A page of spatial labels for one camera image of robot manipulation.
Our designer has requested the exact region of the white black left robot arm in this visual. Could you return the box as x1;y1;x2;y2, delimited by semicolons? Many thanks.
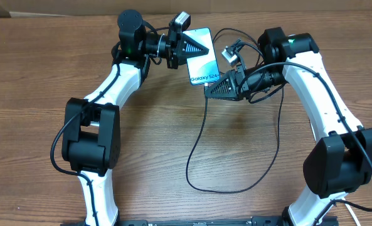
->
57;9;212;225

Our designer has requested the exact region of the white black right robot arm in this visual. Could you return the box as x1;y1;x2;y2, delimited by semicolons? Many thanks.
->
205;27;372;225

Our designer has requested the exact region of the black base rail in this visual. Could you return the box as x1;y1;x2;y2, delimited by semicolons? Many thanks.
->
60;215;339;226

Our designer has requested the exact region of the blue Galaxy smartphone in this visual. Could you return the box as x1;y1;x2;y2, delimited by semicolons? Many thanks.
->
184;28;220;85

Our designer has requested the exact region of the cardboard backdrop panel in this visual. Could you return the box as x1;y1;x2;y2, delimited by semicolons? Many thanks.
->
0;0;372;17

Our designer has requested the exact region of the black USB charging cable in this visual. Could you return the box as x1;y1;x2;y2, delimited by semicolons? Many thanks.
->
186;28;285;194

